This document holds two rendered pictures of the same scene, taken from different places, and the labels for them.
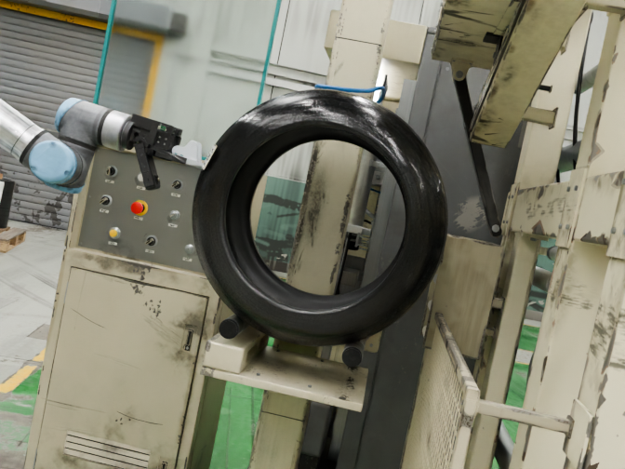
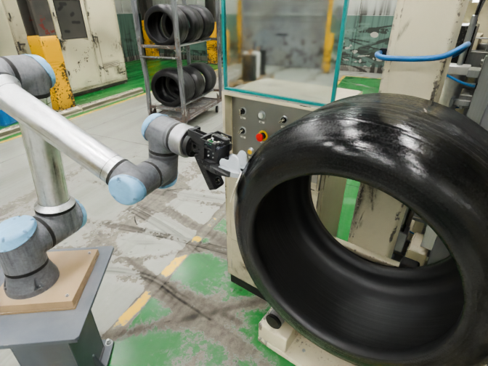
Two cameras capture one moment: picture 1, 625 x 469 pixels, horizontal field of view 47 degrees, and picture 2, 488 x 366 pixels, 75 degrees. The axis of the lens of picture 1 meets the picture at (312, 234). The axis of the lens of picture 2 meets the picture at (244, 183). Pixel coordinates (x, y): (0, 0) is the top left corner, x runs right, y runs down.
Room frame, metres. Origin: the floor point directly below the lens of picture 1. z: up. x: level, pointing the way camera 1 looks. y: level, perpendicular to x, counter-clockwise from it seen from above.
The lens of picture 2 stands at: (1.06, -0.06, 1.62)
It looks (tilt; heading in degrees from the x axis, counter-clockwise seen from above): 29 degrees down; 30
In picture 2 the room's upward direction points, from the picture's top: straight up
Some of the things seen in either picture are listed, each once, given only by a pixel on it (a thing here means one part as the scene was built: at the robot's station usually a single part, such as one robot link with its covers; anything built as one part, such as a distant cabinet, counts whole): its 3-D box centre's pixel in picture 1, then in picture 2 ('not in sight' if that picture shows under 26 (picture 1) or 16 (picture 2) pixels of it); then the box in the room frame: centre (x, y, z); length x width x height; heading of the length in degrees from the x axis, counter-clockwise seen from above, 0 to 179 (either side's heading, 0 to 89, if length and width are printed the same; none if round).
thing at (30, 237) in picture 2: not in sight; (21, 242); (1.45, 1.15, 0.83); 0.17 x 0.15 x 0.18; 8
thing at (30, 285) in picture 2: not in sight; (29, 271); (1.43, 1.14, 0.69); 0.19 x 0.19 x 0.10
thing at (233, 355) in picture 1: (240, 342); (301, 295); (1.75, 0.12, 0.83); 0.36 x 0.09 x 0.06; 174
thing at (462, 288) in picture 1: (458, 292); not in sight; (1.91, -0.42, 1.05); 0.20 x 0.15 x 0.30; 174
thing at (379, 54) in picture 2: (350, 94); (420, 53); (1.99, -0.02, 1.52); 0.19 x 0.19 x 0.06; 84
